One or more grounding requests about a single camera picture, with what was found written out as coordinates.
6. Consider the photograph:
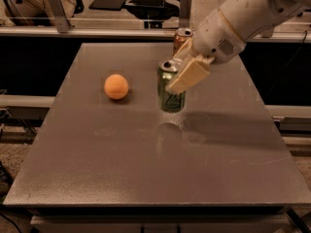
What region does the middle metal bracket post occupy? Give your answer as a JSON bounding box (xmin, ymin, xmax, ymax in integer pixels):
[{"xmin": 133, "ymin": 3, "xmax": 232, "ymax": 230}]
[{"xmin": 179, "ymin": 0, "xmax": 191, "ymax": 28}]

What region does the orange soda can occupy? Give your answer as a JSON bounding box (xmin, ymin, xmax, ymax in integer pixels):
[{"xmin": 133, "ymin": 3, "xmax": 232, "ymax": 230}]
[{"xmin": 173, "ymin": 28, "xmax": 193, "ymax": 54}]

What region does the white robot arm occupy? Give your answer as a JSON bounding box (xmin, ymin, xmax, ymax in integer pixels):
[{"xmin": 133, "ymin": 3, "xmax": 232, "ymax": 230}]
[{"xmin": 165, "ymin": 0, "xmax": 311, "ymax": 94}]

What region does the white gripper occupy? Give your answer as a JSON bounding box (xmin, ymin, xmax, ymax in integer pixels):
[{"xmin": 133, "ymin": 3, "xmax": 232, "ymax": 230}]
[{"xmin": 168, "ymin": 9, "xmax": 246, "ymax": 94}]

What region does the metal guard rail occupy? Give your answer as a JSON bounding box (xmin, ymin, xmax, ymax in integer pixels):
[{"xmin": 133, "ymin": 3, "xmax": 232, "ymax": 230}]
[{"xmin": 0, "ymin": 26, "xmax": 311, "ymax": 44}]

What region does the black office chair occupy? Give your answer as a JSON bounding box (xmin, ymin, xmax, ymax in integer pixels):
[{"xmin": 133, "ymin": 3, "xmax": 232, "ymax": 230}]
[{"xmin": 88, "ymin": 0, "xmax": 180, "ymax": 28}]

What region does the left metal bracket post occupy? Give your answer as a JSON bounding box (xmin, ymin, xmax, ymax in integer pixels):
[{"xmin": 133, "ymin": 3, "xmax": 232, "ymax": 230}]
[{"xmin": 48, "ymin": 0, "xmax": 72, "ymax": 33}]

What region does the orange ball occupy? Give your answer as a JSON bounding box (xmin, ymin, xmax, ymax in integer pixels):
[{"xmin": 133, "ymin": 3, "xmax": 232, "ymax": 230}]
[{"xmin": 104, "ymin": 74, "xmax": 129, "ymax": 100}]

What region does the green soda can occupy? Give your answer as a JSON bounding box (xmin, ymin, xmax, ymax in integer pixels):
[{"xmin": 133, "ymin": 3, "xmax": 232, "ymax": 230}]
[{"xmin": 156, "ymin": 60, "xmax": 186, "ymax": 113}]

